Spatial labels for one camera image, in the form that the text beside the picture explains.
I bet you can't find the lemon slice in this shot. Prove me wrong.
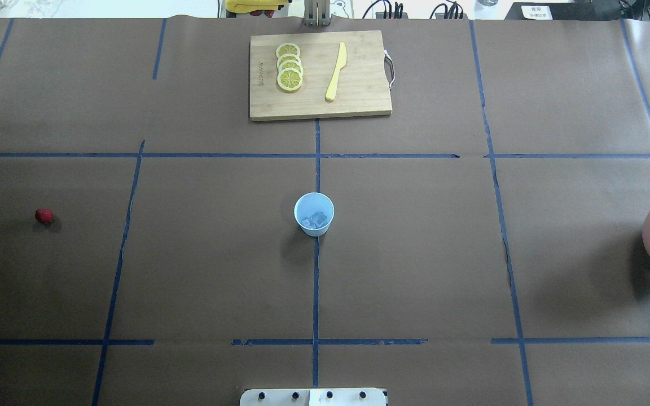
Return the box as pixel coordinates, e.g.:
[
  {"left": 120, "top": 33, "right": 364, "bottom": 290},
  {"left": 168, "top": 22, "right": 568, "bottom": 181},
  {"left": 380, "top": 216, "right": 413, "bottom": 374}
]
[
  {"left": 276, "top": 72, "right": 304, "bottom": 92},
  {"left": 278, "top": 53, "right": 302, "bottom": 71},
  {"left": 278, "top": 59, "right": 304, "bottom": 77},
  {"left": 275, "top": 43, "right": 301, "bottom": 60}
]

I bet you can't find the clear ice cube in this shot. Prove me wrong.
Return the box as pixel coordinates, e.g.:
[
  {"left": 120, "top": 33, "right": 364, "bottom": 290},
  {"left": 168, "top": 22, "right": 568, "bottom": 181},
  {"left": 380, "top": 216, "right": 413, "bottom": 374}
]
[{"left": 300, "top": 211, "right": 330, "bottom": 230}]

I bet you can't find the yellow cloth bag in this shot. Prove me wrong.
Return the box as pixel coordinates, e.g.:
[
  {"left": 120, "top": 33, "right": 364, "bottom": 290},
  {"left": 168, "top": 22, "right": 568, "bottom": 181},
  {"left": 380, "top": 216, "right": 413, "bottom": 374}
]
[{"left": 225, "top": 0, "right": 291, "bottom": 15}]

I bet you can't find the light blue paper cup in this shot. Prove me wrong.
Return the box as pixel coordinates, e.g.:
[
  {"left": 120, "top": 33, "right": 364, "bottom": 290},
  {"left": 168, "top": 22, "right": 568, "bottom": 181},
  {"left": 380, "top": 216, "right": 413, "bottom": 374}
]
[{"left": 293, "top": 192, "right": 335, "bottom": 237}]

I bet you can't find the yellow plastic knife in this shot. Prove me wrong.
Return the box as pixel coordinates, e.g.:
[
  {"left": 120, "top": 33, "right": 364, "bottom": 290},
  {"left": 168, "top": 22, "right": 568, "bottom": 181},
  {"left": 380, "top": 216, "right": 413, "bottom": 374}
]
[{"left": 324, "top": 42, "right": 348, "bottom": 102}]

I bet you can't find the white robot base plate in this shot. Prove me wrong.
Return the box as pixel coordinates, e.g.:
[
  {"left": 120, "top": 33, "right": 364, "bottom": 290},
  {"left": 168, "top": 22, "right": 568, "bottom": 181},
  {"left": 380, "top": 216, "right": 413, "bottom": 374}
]
[{"left": 239, "top": 387, "right": 389, "bottom": 405}]

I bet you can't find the aluminium frame post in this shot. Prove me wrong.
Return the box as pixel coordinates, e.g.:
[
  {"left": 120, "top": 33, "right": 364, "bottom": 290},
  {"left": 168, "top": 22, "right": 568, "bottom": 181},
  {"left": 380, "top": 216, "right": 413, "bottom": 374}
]
[{"left": 304, "top": 0, "right": 332, "bottom": 27}]

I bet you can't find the red strawberry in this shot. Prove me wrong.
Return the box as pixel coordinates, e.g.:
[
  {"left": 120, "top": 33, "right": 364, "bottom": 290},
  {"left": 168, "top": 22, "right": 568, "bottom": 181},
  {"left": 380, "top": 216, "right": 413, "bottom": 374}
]
[{"left": 34, "top": 208, "right": 55, "bottom": 224}]

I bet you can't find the wooden cutting board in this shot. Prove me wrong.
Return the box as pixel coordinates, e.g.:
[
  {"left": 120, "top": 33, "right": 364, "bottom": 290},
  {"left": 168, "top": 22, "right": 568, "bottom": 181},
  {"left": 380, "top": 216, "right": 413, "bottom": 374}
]
[{"left": 249, "top": 30, "right": 393, "bottom": 122}]

